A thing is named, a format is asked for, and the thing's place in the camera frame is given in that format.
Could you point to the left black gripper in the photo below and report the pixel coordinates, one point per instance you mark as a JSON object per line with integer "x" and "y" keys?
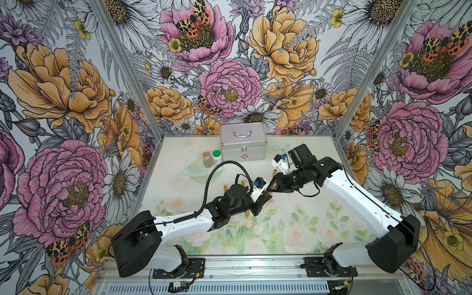
{"x": 259, "y": 204}

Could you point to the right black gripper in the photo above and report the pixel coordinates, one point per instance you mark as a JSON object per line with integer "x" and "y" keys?
{"x": 281, "y": 184}

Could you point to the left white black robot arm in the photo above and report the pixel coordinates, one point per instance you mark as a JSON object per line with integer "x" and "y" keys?
{"x": 142, "y": 242}

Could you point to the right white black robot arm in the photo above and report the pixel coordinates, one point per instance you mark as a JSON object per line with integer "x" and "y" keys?
{"x": 396, "y": 237}

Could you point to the white bottle green cap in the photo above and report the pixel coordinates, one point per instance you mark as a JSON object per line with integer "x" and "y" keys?
{"x": 217, "y": 157}

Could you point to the silver aluminium first aid case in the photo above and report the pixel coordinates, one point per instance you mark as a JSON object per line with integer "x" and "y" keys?
{"x": 243, "y": 142}

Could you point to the clear jar brown contents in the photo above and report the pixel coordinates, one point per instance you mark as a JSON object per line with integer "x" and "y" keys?
{"x": 207, "y": 159}

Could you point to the small green circuit board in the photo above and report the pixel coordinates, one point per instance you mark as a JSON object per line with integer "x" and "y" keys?
{"x": 177, "y": 286}

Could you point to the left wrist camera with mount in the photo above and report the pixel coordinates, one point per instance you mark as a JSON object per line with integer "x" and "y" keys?
{"x": 258, "y": 188}

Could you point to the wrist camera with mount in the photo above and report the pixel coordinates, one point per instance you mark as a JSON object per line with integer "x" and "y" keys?
{"x": 280, "y": 163}
{"x": 258, "y": 188}

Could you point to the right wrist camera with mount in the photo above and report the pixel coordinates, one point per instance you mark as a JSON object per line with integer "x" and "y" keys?
{"x": 280, "y": 163}

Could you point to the aluminium front rail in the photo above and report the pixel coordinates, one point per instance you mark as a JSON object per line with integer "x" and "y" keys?
{"x": 229, "y": 268}

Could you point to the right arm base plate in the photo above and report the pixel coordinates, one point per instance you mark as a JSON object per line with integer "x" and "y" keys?
{"x": 324, "y": 265}

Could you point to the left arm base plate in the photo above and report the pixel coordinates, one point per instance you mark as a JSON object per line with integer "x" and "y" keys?
{"x": 173, "y": 263}

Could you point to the right aluminium corner post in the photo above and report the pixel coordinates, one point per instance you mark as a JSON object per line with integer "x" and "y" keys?
{"x": 405, "y": 11}

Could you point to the aluminium corner post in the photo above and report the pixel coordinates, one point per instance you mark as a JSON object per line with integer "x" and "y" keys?
{"x": 118, "y": 48}
{"x": 405, "y": 11}

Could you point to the left aluminium corner post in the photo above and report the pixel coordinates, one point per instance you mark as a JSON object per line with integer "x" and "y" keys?
{"x": 118, "y": 48}

